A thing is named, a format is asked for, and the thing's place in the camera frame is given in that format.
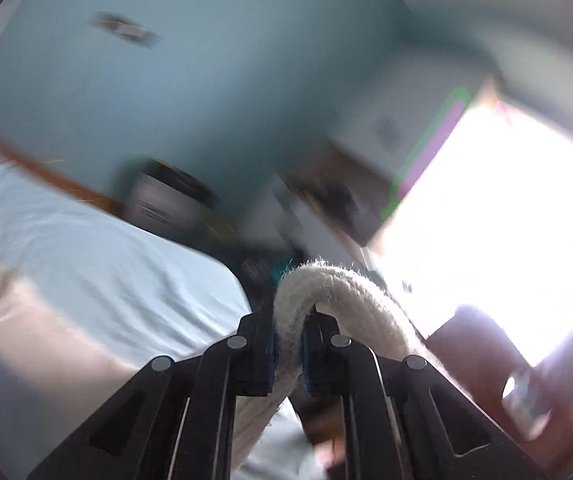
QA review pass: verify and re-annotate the light blue bed sheet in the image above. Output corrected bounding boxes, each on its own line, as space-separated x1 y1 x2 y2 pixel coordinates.
0 144 328 480

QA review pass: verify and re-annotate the dark blurred box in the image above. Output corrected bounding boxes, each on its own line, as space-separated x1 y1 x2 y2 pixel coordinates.
125 159 240 243

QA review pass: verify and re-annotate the wooden bed frame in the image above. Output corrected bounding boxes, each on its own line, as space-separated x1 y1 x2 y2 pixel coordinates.
0 121 128 222

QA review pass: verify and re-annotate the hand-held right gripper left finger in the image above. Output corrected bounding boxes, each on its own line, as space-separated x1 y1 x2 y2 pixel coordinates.
26 299 280 480

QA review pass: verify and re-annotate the brown wooden furniture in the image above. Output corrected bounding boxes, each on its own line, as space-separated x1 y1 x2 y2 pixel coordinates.
425 304 573 463

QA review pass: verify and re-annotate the dark wall strip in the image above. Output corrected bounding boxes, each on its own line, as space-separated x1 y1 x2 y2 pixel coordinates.
90 11 161 49

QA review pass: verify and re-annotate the cream ribbed knit garment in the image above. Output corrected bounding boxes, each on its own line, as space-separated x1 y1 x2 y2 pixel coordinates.
231 256 437 472

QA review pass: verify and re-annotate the bright window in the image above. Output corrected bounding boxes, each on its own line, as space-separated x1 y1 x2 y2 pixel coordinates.
370 104 573 367

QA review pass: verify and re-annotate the shiny metal handle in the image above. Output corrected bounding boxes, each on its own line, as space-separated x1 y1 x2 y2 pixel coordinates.
501 372 552 441

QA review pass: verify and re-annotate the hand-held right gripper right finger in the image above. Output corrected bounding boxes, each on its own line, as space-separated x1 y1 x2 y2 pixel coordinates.
301 311 549 480

